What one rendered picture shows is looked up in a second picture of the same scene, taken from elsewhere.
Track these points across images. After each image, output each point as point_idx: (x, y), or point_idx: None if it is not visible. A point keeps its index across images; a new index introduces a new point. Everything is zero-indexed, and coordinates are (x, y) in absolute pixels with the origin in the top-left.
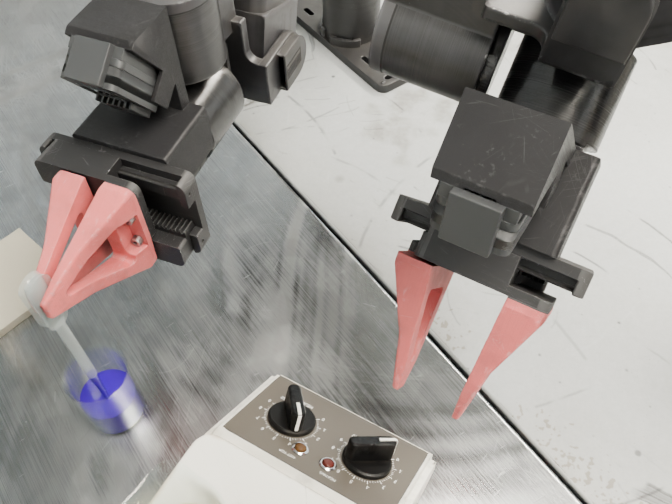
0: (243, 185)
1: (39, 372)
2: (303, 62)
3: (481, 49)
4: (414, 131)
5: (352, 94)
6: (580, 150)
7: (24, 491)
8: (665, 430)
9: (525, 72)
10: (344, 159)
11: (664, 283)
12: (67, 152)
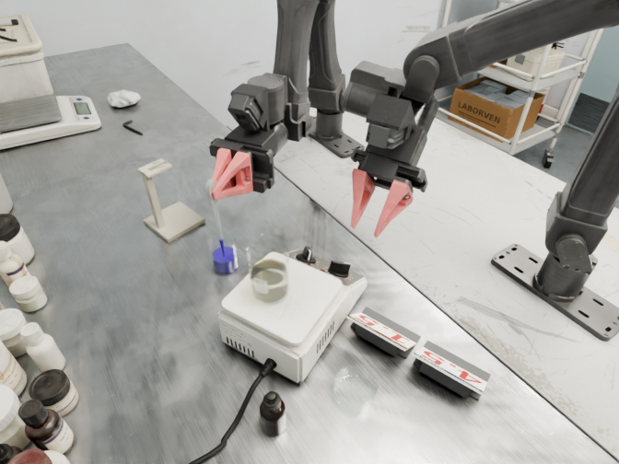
0: (280, 190)
1: (190, 252)
2: (311, 128)
3: None
4: None
5: (329, 158)
6: None
7: (185, 293)
8: (468, 278)
9: None
10: (325, 181)
11: (469, 228)
12: (222, 143)
